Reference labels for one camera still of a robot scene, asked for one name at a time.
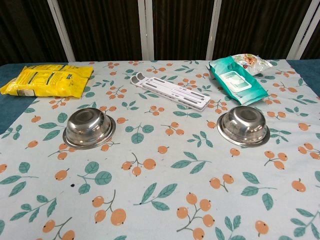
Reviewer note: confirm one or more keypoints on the stainless steel bowl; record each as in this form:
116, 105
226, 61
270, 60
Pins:
87, 130
243, 127

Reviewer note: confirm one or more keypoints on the white folding stand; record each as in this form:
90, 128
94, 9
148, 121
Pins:
172, 92

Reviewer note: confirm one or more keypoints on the fruit print tablecloth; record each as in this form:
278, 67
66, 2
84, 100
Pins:
160, 175

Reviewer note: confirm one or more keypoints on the teal wet wipes pack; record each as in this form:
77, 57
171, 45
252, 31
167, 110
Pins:
235, 82

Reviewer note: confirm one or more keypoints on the clear printed snack packet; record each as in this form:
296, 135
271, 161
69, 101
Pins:
257, 63

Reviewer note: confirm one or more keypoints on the yellow snack bag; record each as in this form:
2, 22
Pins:
50, 80

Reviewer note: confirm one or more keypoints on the blue table cover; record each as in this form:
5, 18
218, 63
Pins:
10, 110

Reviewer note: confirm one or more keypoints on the dark folding screen white frame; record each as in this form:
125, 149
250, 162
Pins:
112, 30

